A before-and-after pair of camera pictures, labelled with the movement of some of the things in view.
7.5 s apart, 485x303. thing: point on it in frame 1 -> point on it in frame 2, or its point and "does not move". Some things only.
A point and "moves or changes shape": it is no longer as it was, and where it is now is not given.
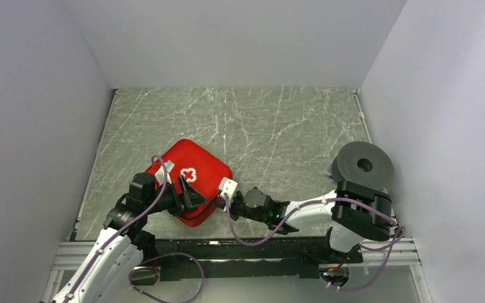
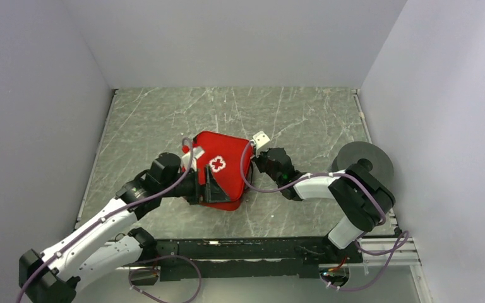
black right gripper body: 239,207 -> 262,161
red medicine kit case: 200,168 moves or changes shape
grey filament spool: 363,163 does not move
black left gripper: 192,197 -> 211,192
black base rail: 209,259 does not move
